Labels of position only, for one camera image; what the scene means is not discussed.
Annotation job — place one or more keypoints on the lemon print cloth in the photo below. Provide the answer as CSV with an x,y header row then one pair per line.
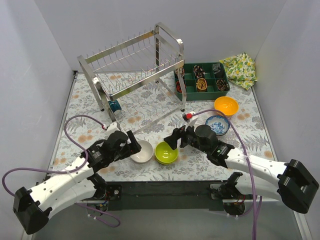
x,y
240,70

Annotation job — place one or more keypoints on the orange navy rolled tie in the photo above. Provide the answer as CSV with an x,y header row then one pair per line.
x,y
178,87

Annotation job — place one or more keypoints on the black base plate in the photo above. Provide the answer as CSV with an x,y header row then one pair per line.
x,y
169,195

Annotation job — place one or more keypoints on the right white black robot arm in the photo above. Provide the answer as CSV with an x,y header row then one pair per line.
x,y
289,182

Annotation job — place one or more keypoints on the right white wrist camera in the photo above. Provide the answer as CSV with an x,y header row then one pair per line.
x,y
190,118

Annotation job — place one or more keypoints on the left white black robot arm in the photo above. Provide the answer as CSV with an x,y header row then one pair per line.
x,y
35,206

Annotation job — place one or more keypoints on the blue floral white bowl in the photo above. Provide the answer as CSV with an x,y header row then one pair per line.
x,y
219,124

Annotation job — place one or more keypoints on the green divided organizer tray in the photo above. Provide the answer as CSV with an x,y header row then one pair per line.
x,y
190,80

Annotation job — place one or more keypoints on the pink black rolled tie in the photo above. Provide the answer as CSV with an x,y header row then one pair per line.
x,y
198,72

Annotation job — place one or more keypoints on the grey rolled tie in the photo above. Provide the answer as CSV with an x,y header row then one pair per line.
x,y
218,70

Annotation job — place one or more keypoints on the yellow ribbed bowl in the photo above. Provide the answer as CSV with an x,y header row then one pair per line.
x,y
226,105

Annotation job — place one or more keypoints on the floral table mat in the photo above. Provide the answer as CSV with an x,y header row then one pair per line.
x,y
84,129

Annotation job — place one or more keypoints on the steel two-tier dish rack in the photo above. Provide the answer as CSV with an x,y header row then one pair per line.
x,y
139,73

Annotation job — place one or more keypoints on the lime green bowl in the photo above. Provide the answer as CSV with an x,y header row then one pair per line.
x,y
166,163
164,153

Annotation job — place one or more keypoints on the yellow patterned rolled tie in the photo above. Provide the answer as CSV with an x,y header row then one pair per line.
x,y
201,85

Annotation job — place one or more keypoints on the teal blue bowl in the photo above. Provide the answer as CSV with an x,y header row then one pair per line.
x,y
115,106

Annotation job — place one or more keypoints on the beige floral bowl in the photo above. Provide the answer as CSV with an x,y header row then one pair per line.
x,y
145,153

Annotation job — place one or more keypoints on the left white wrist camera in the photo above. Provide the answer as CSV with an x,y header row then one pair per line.
x,y
111,128

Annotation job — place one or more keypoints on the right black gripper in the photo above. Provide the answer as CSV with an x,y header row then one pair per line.
x,y
182,139

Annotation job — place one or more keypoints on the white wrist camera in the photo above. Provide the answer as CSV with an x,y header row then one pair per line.
x,y
111,128
190,118

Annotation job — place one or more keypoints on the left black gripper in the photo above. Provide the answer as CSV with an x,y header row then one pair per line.
x,y
129,146

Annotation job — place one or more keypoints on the dark floral rolled tie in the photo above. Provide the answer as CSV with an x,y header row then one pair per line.
x,y
222,85

